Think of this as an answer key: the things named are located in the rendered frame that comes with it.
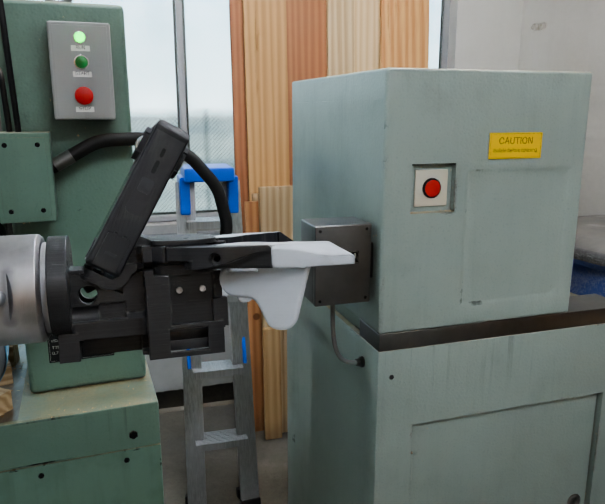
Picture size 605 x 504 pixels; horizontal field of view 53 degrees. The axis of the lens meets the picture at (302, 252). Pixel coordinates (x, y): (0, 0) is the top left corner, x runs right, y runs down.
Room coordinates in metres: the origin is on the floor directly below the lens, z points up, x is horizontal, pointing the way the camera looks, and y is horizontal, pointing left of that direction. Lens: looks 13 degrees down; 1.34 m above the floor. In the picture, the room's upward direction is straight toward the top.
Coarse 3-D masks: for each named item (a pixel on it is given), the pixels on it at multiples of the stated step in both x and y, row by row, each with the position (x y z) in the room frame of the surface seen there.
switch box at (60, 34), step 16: (48, 32) 1.07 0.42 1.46; (64, 32) 1.07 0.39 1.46; (96, 32) 1.09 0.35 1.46; (64, 48) 1.07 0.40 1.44; (96, 48) 1.09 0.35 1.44; (64, 64) 1.07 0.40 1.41; (96, 64) 1.09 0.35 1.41; (64, 80) 1.07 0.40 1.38; (80, 80) 1.08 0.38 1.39; (96, 80) 1.09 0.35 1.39; (112, 80) 1.10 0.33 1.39; (64, 96) 1.07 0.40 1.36; (96, 96) 1.09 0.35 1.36; (112, 96) 1.10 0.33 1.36; (64, 112) 1.07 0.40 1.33; (80, 112) 1.08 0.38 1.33; (96, 112) 1.09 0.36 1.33; (112, 112) 1.10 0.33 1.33
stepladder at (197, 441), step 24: (192, 168) 1.92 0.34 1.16; (216, 168) 1.93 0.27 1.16; (192, 192) 1.96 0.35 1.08; (192, 216) 1.95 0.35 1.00; (240, 216) 2.00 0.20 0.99; (240, 312) 1.95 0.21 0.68; (240, 336) 1.93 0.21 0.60; (192, 360) 1.88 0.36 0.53; (240, 360) 1.92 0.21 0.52; (192, 384) 1.87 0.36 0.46; (240, 384) 1.91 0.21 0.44; (192, 408) 1.86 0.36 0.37; (240, 408) 1.89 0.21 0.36; (192, 432) 1.84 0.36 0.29; (216, 432) 1.89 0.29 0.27; (240, 432) 1.88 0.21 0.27; (192, 456) 1.83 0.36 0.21; (240, 456) 1.87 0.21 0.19; (192, 480) 1.82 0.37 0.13; (240, 480) 1.86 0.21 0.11
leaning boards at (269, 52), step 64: (256, 0) 2.56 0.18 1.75; (320, 0) 2.68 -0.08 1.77; (384, 0) 2.73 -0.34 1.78; (256, 64) 2.55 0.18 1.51; (320, 64) 2.66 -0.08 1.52; (384, 64) 2.72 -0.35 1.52; (256, 128) 2.53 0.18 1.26; (256, 192) 2.52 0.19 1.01; (256, 320) 2.39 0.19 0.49; (256, 384) 2.38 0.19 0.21
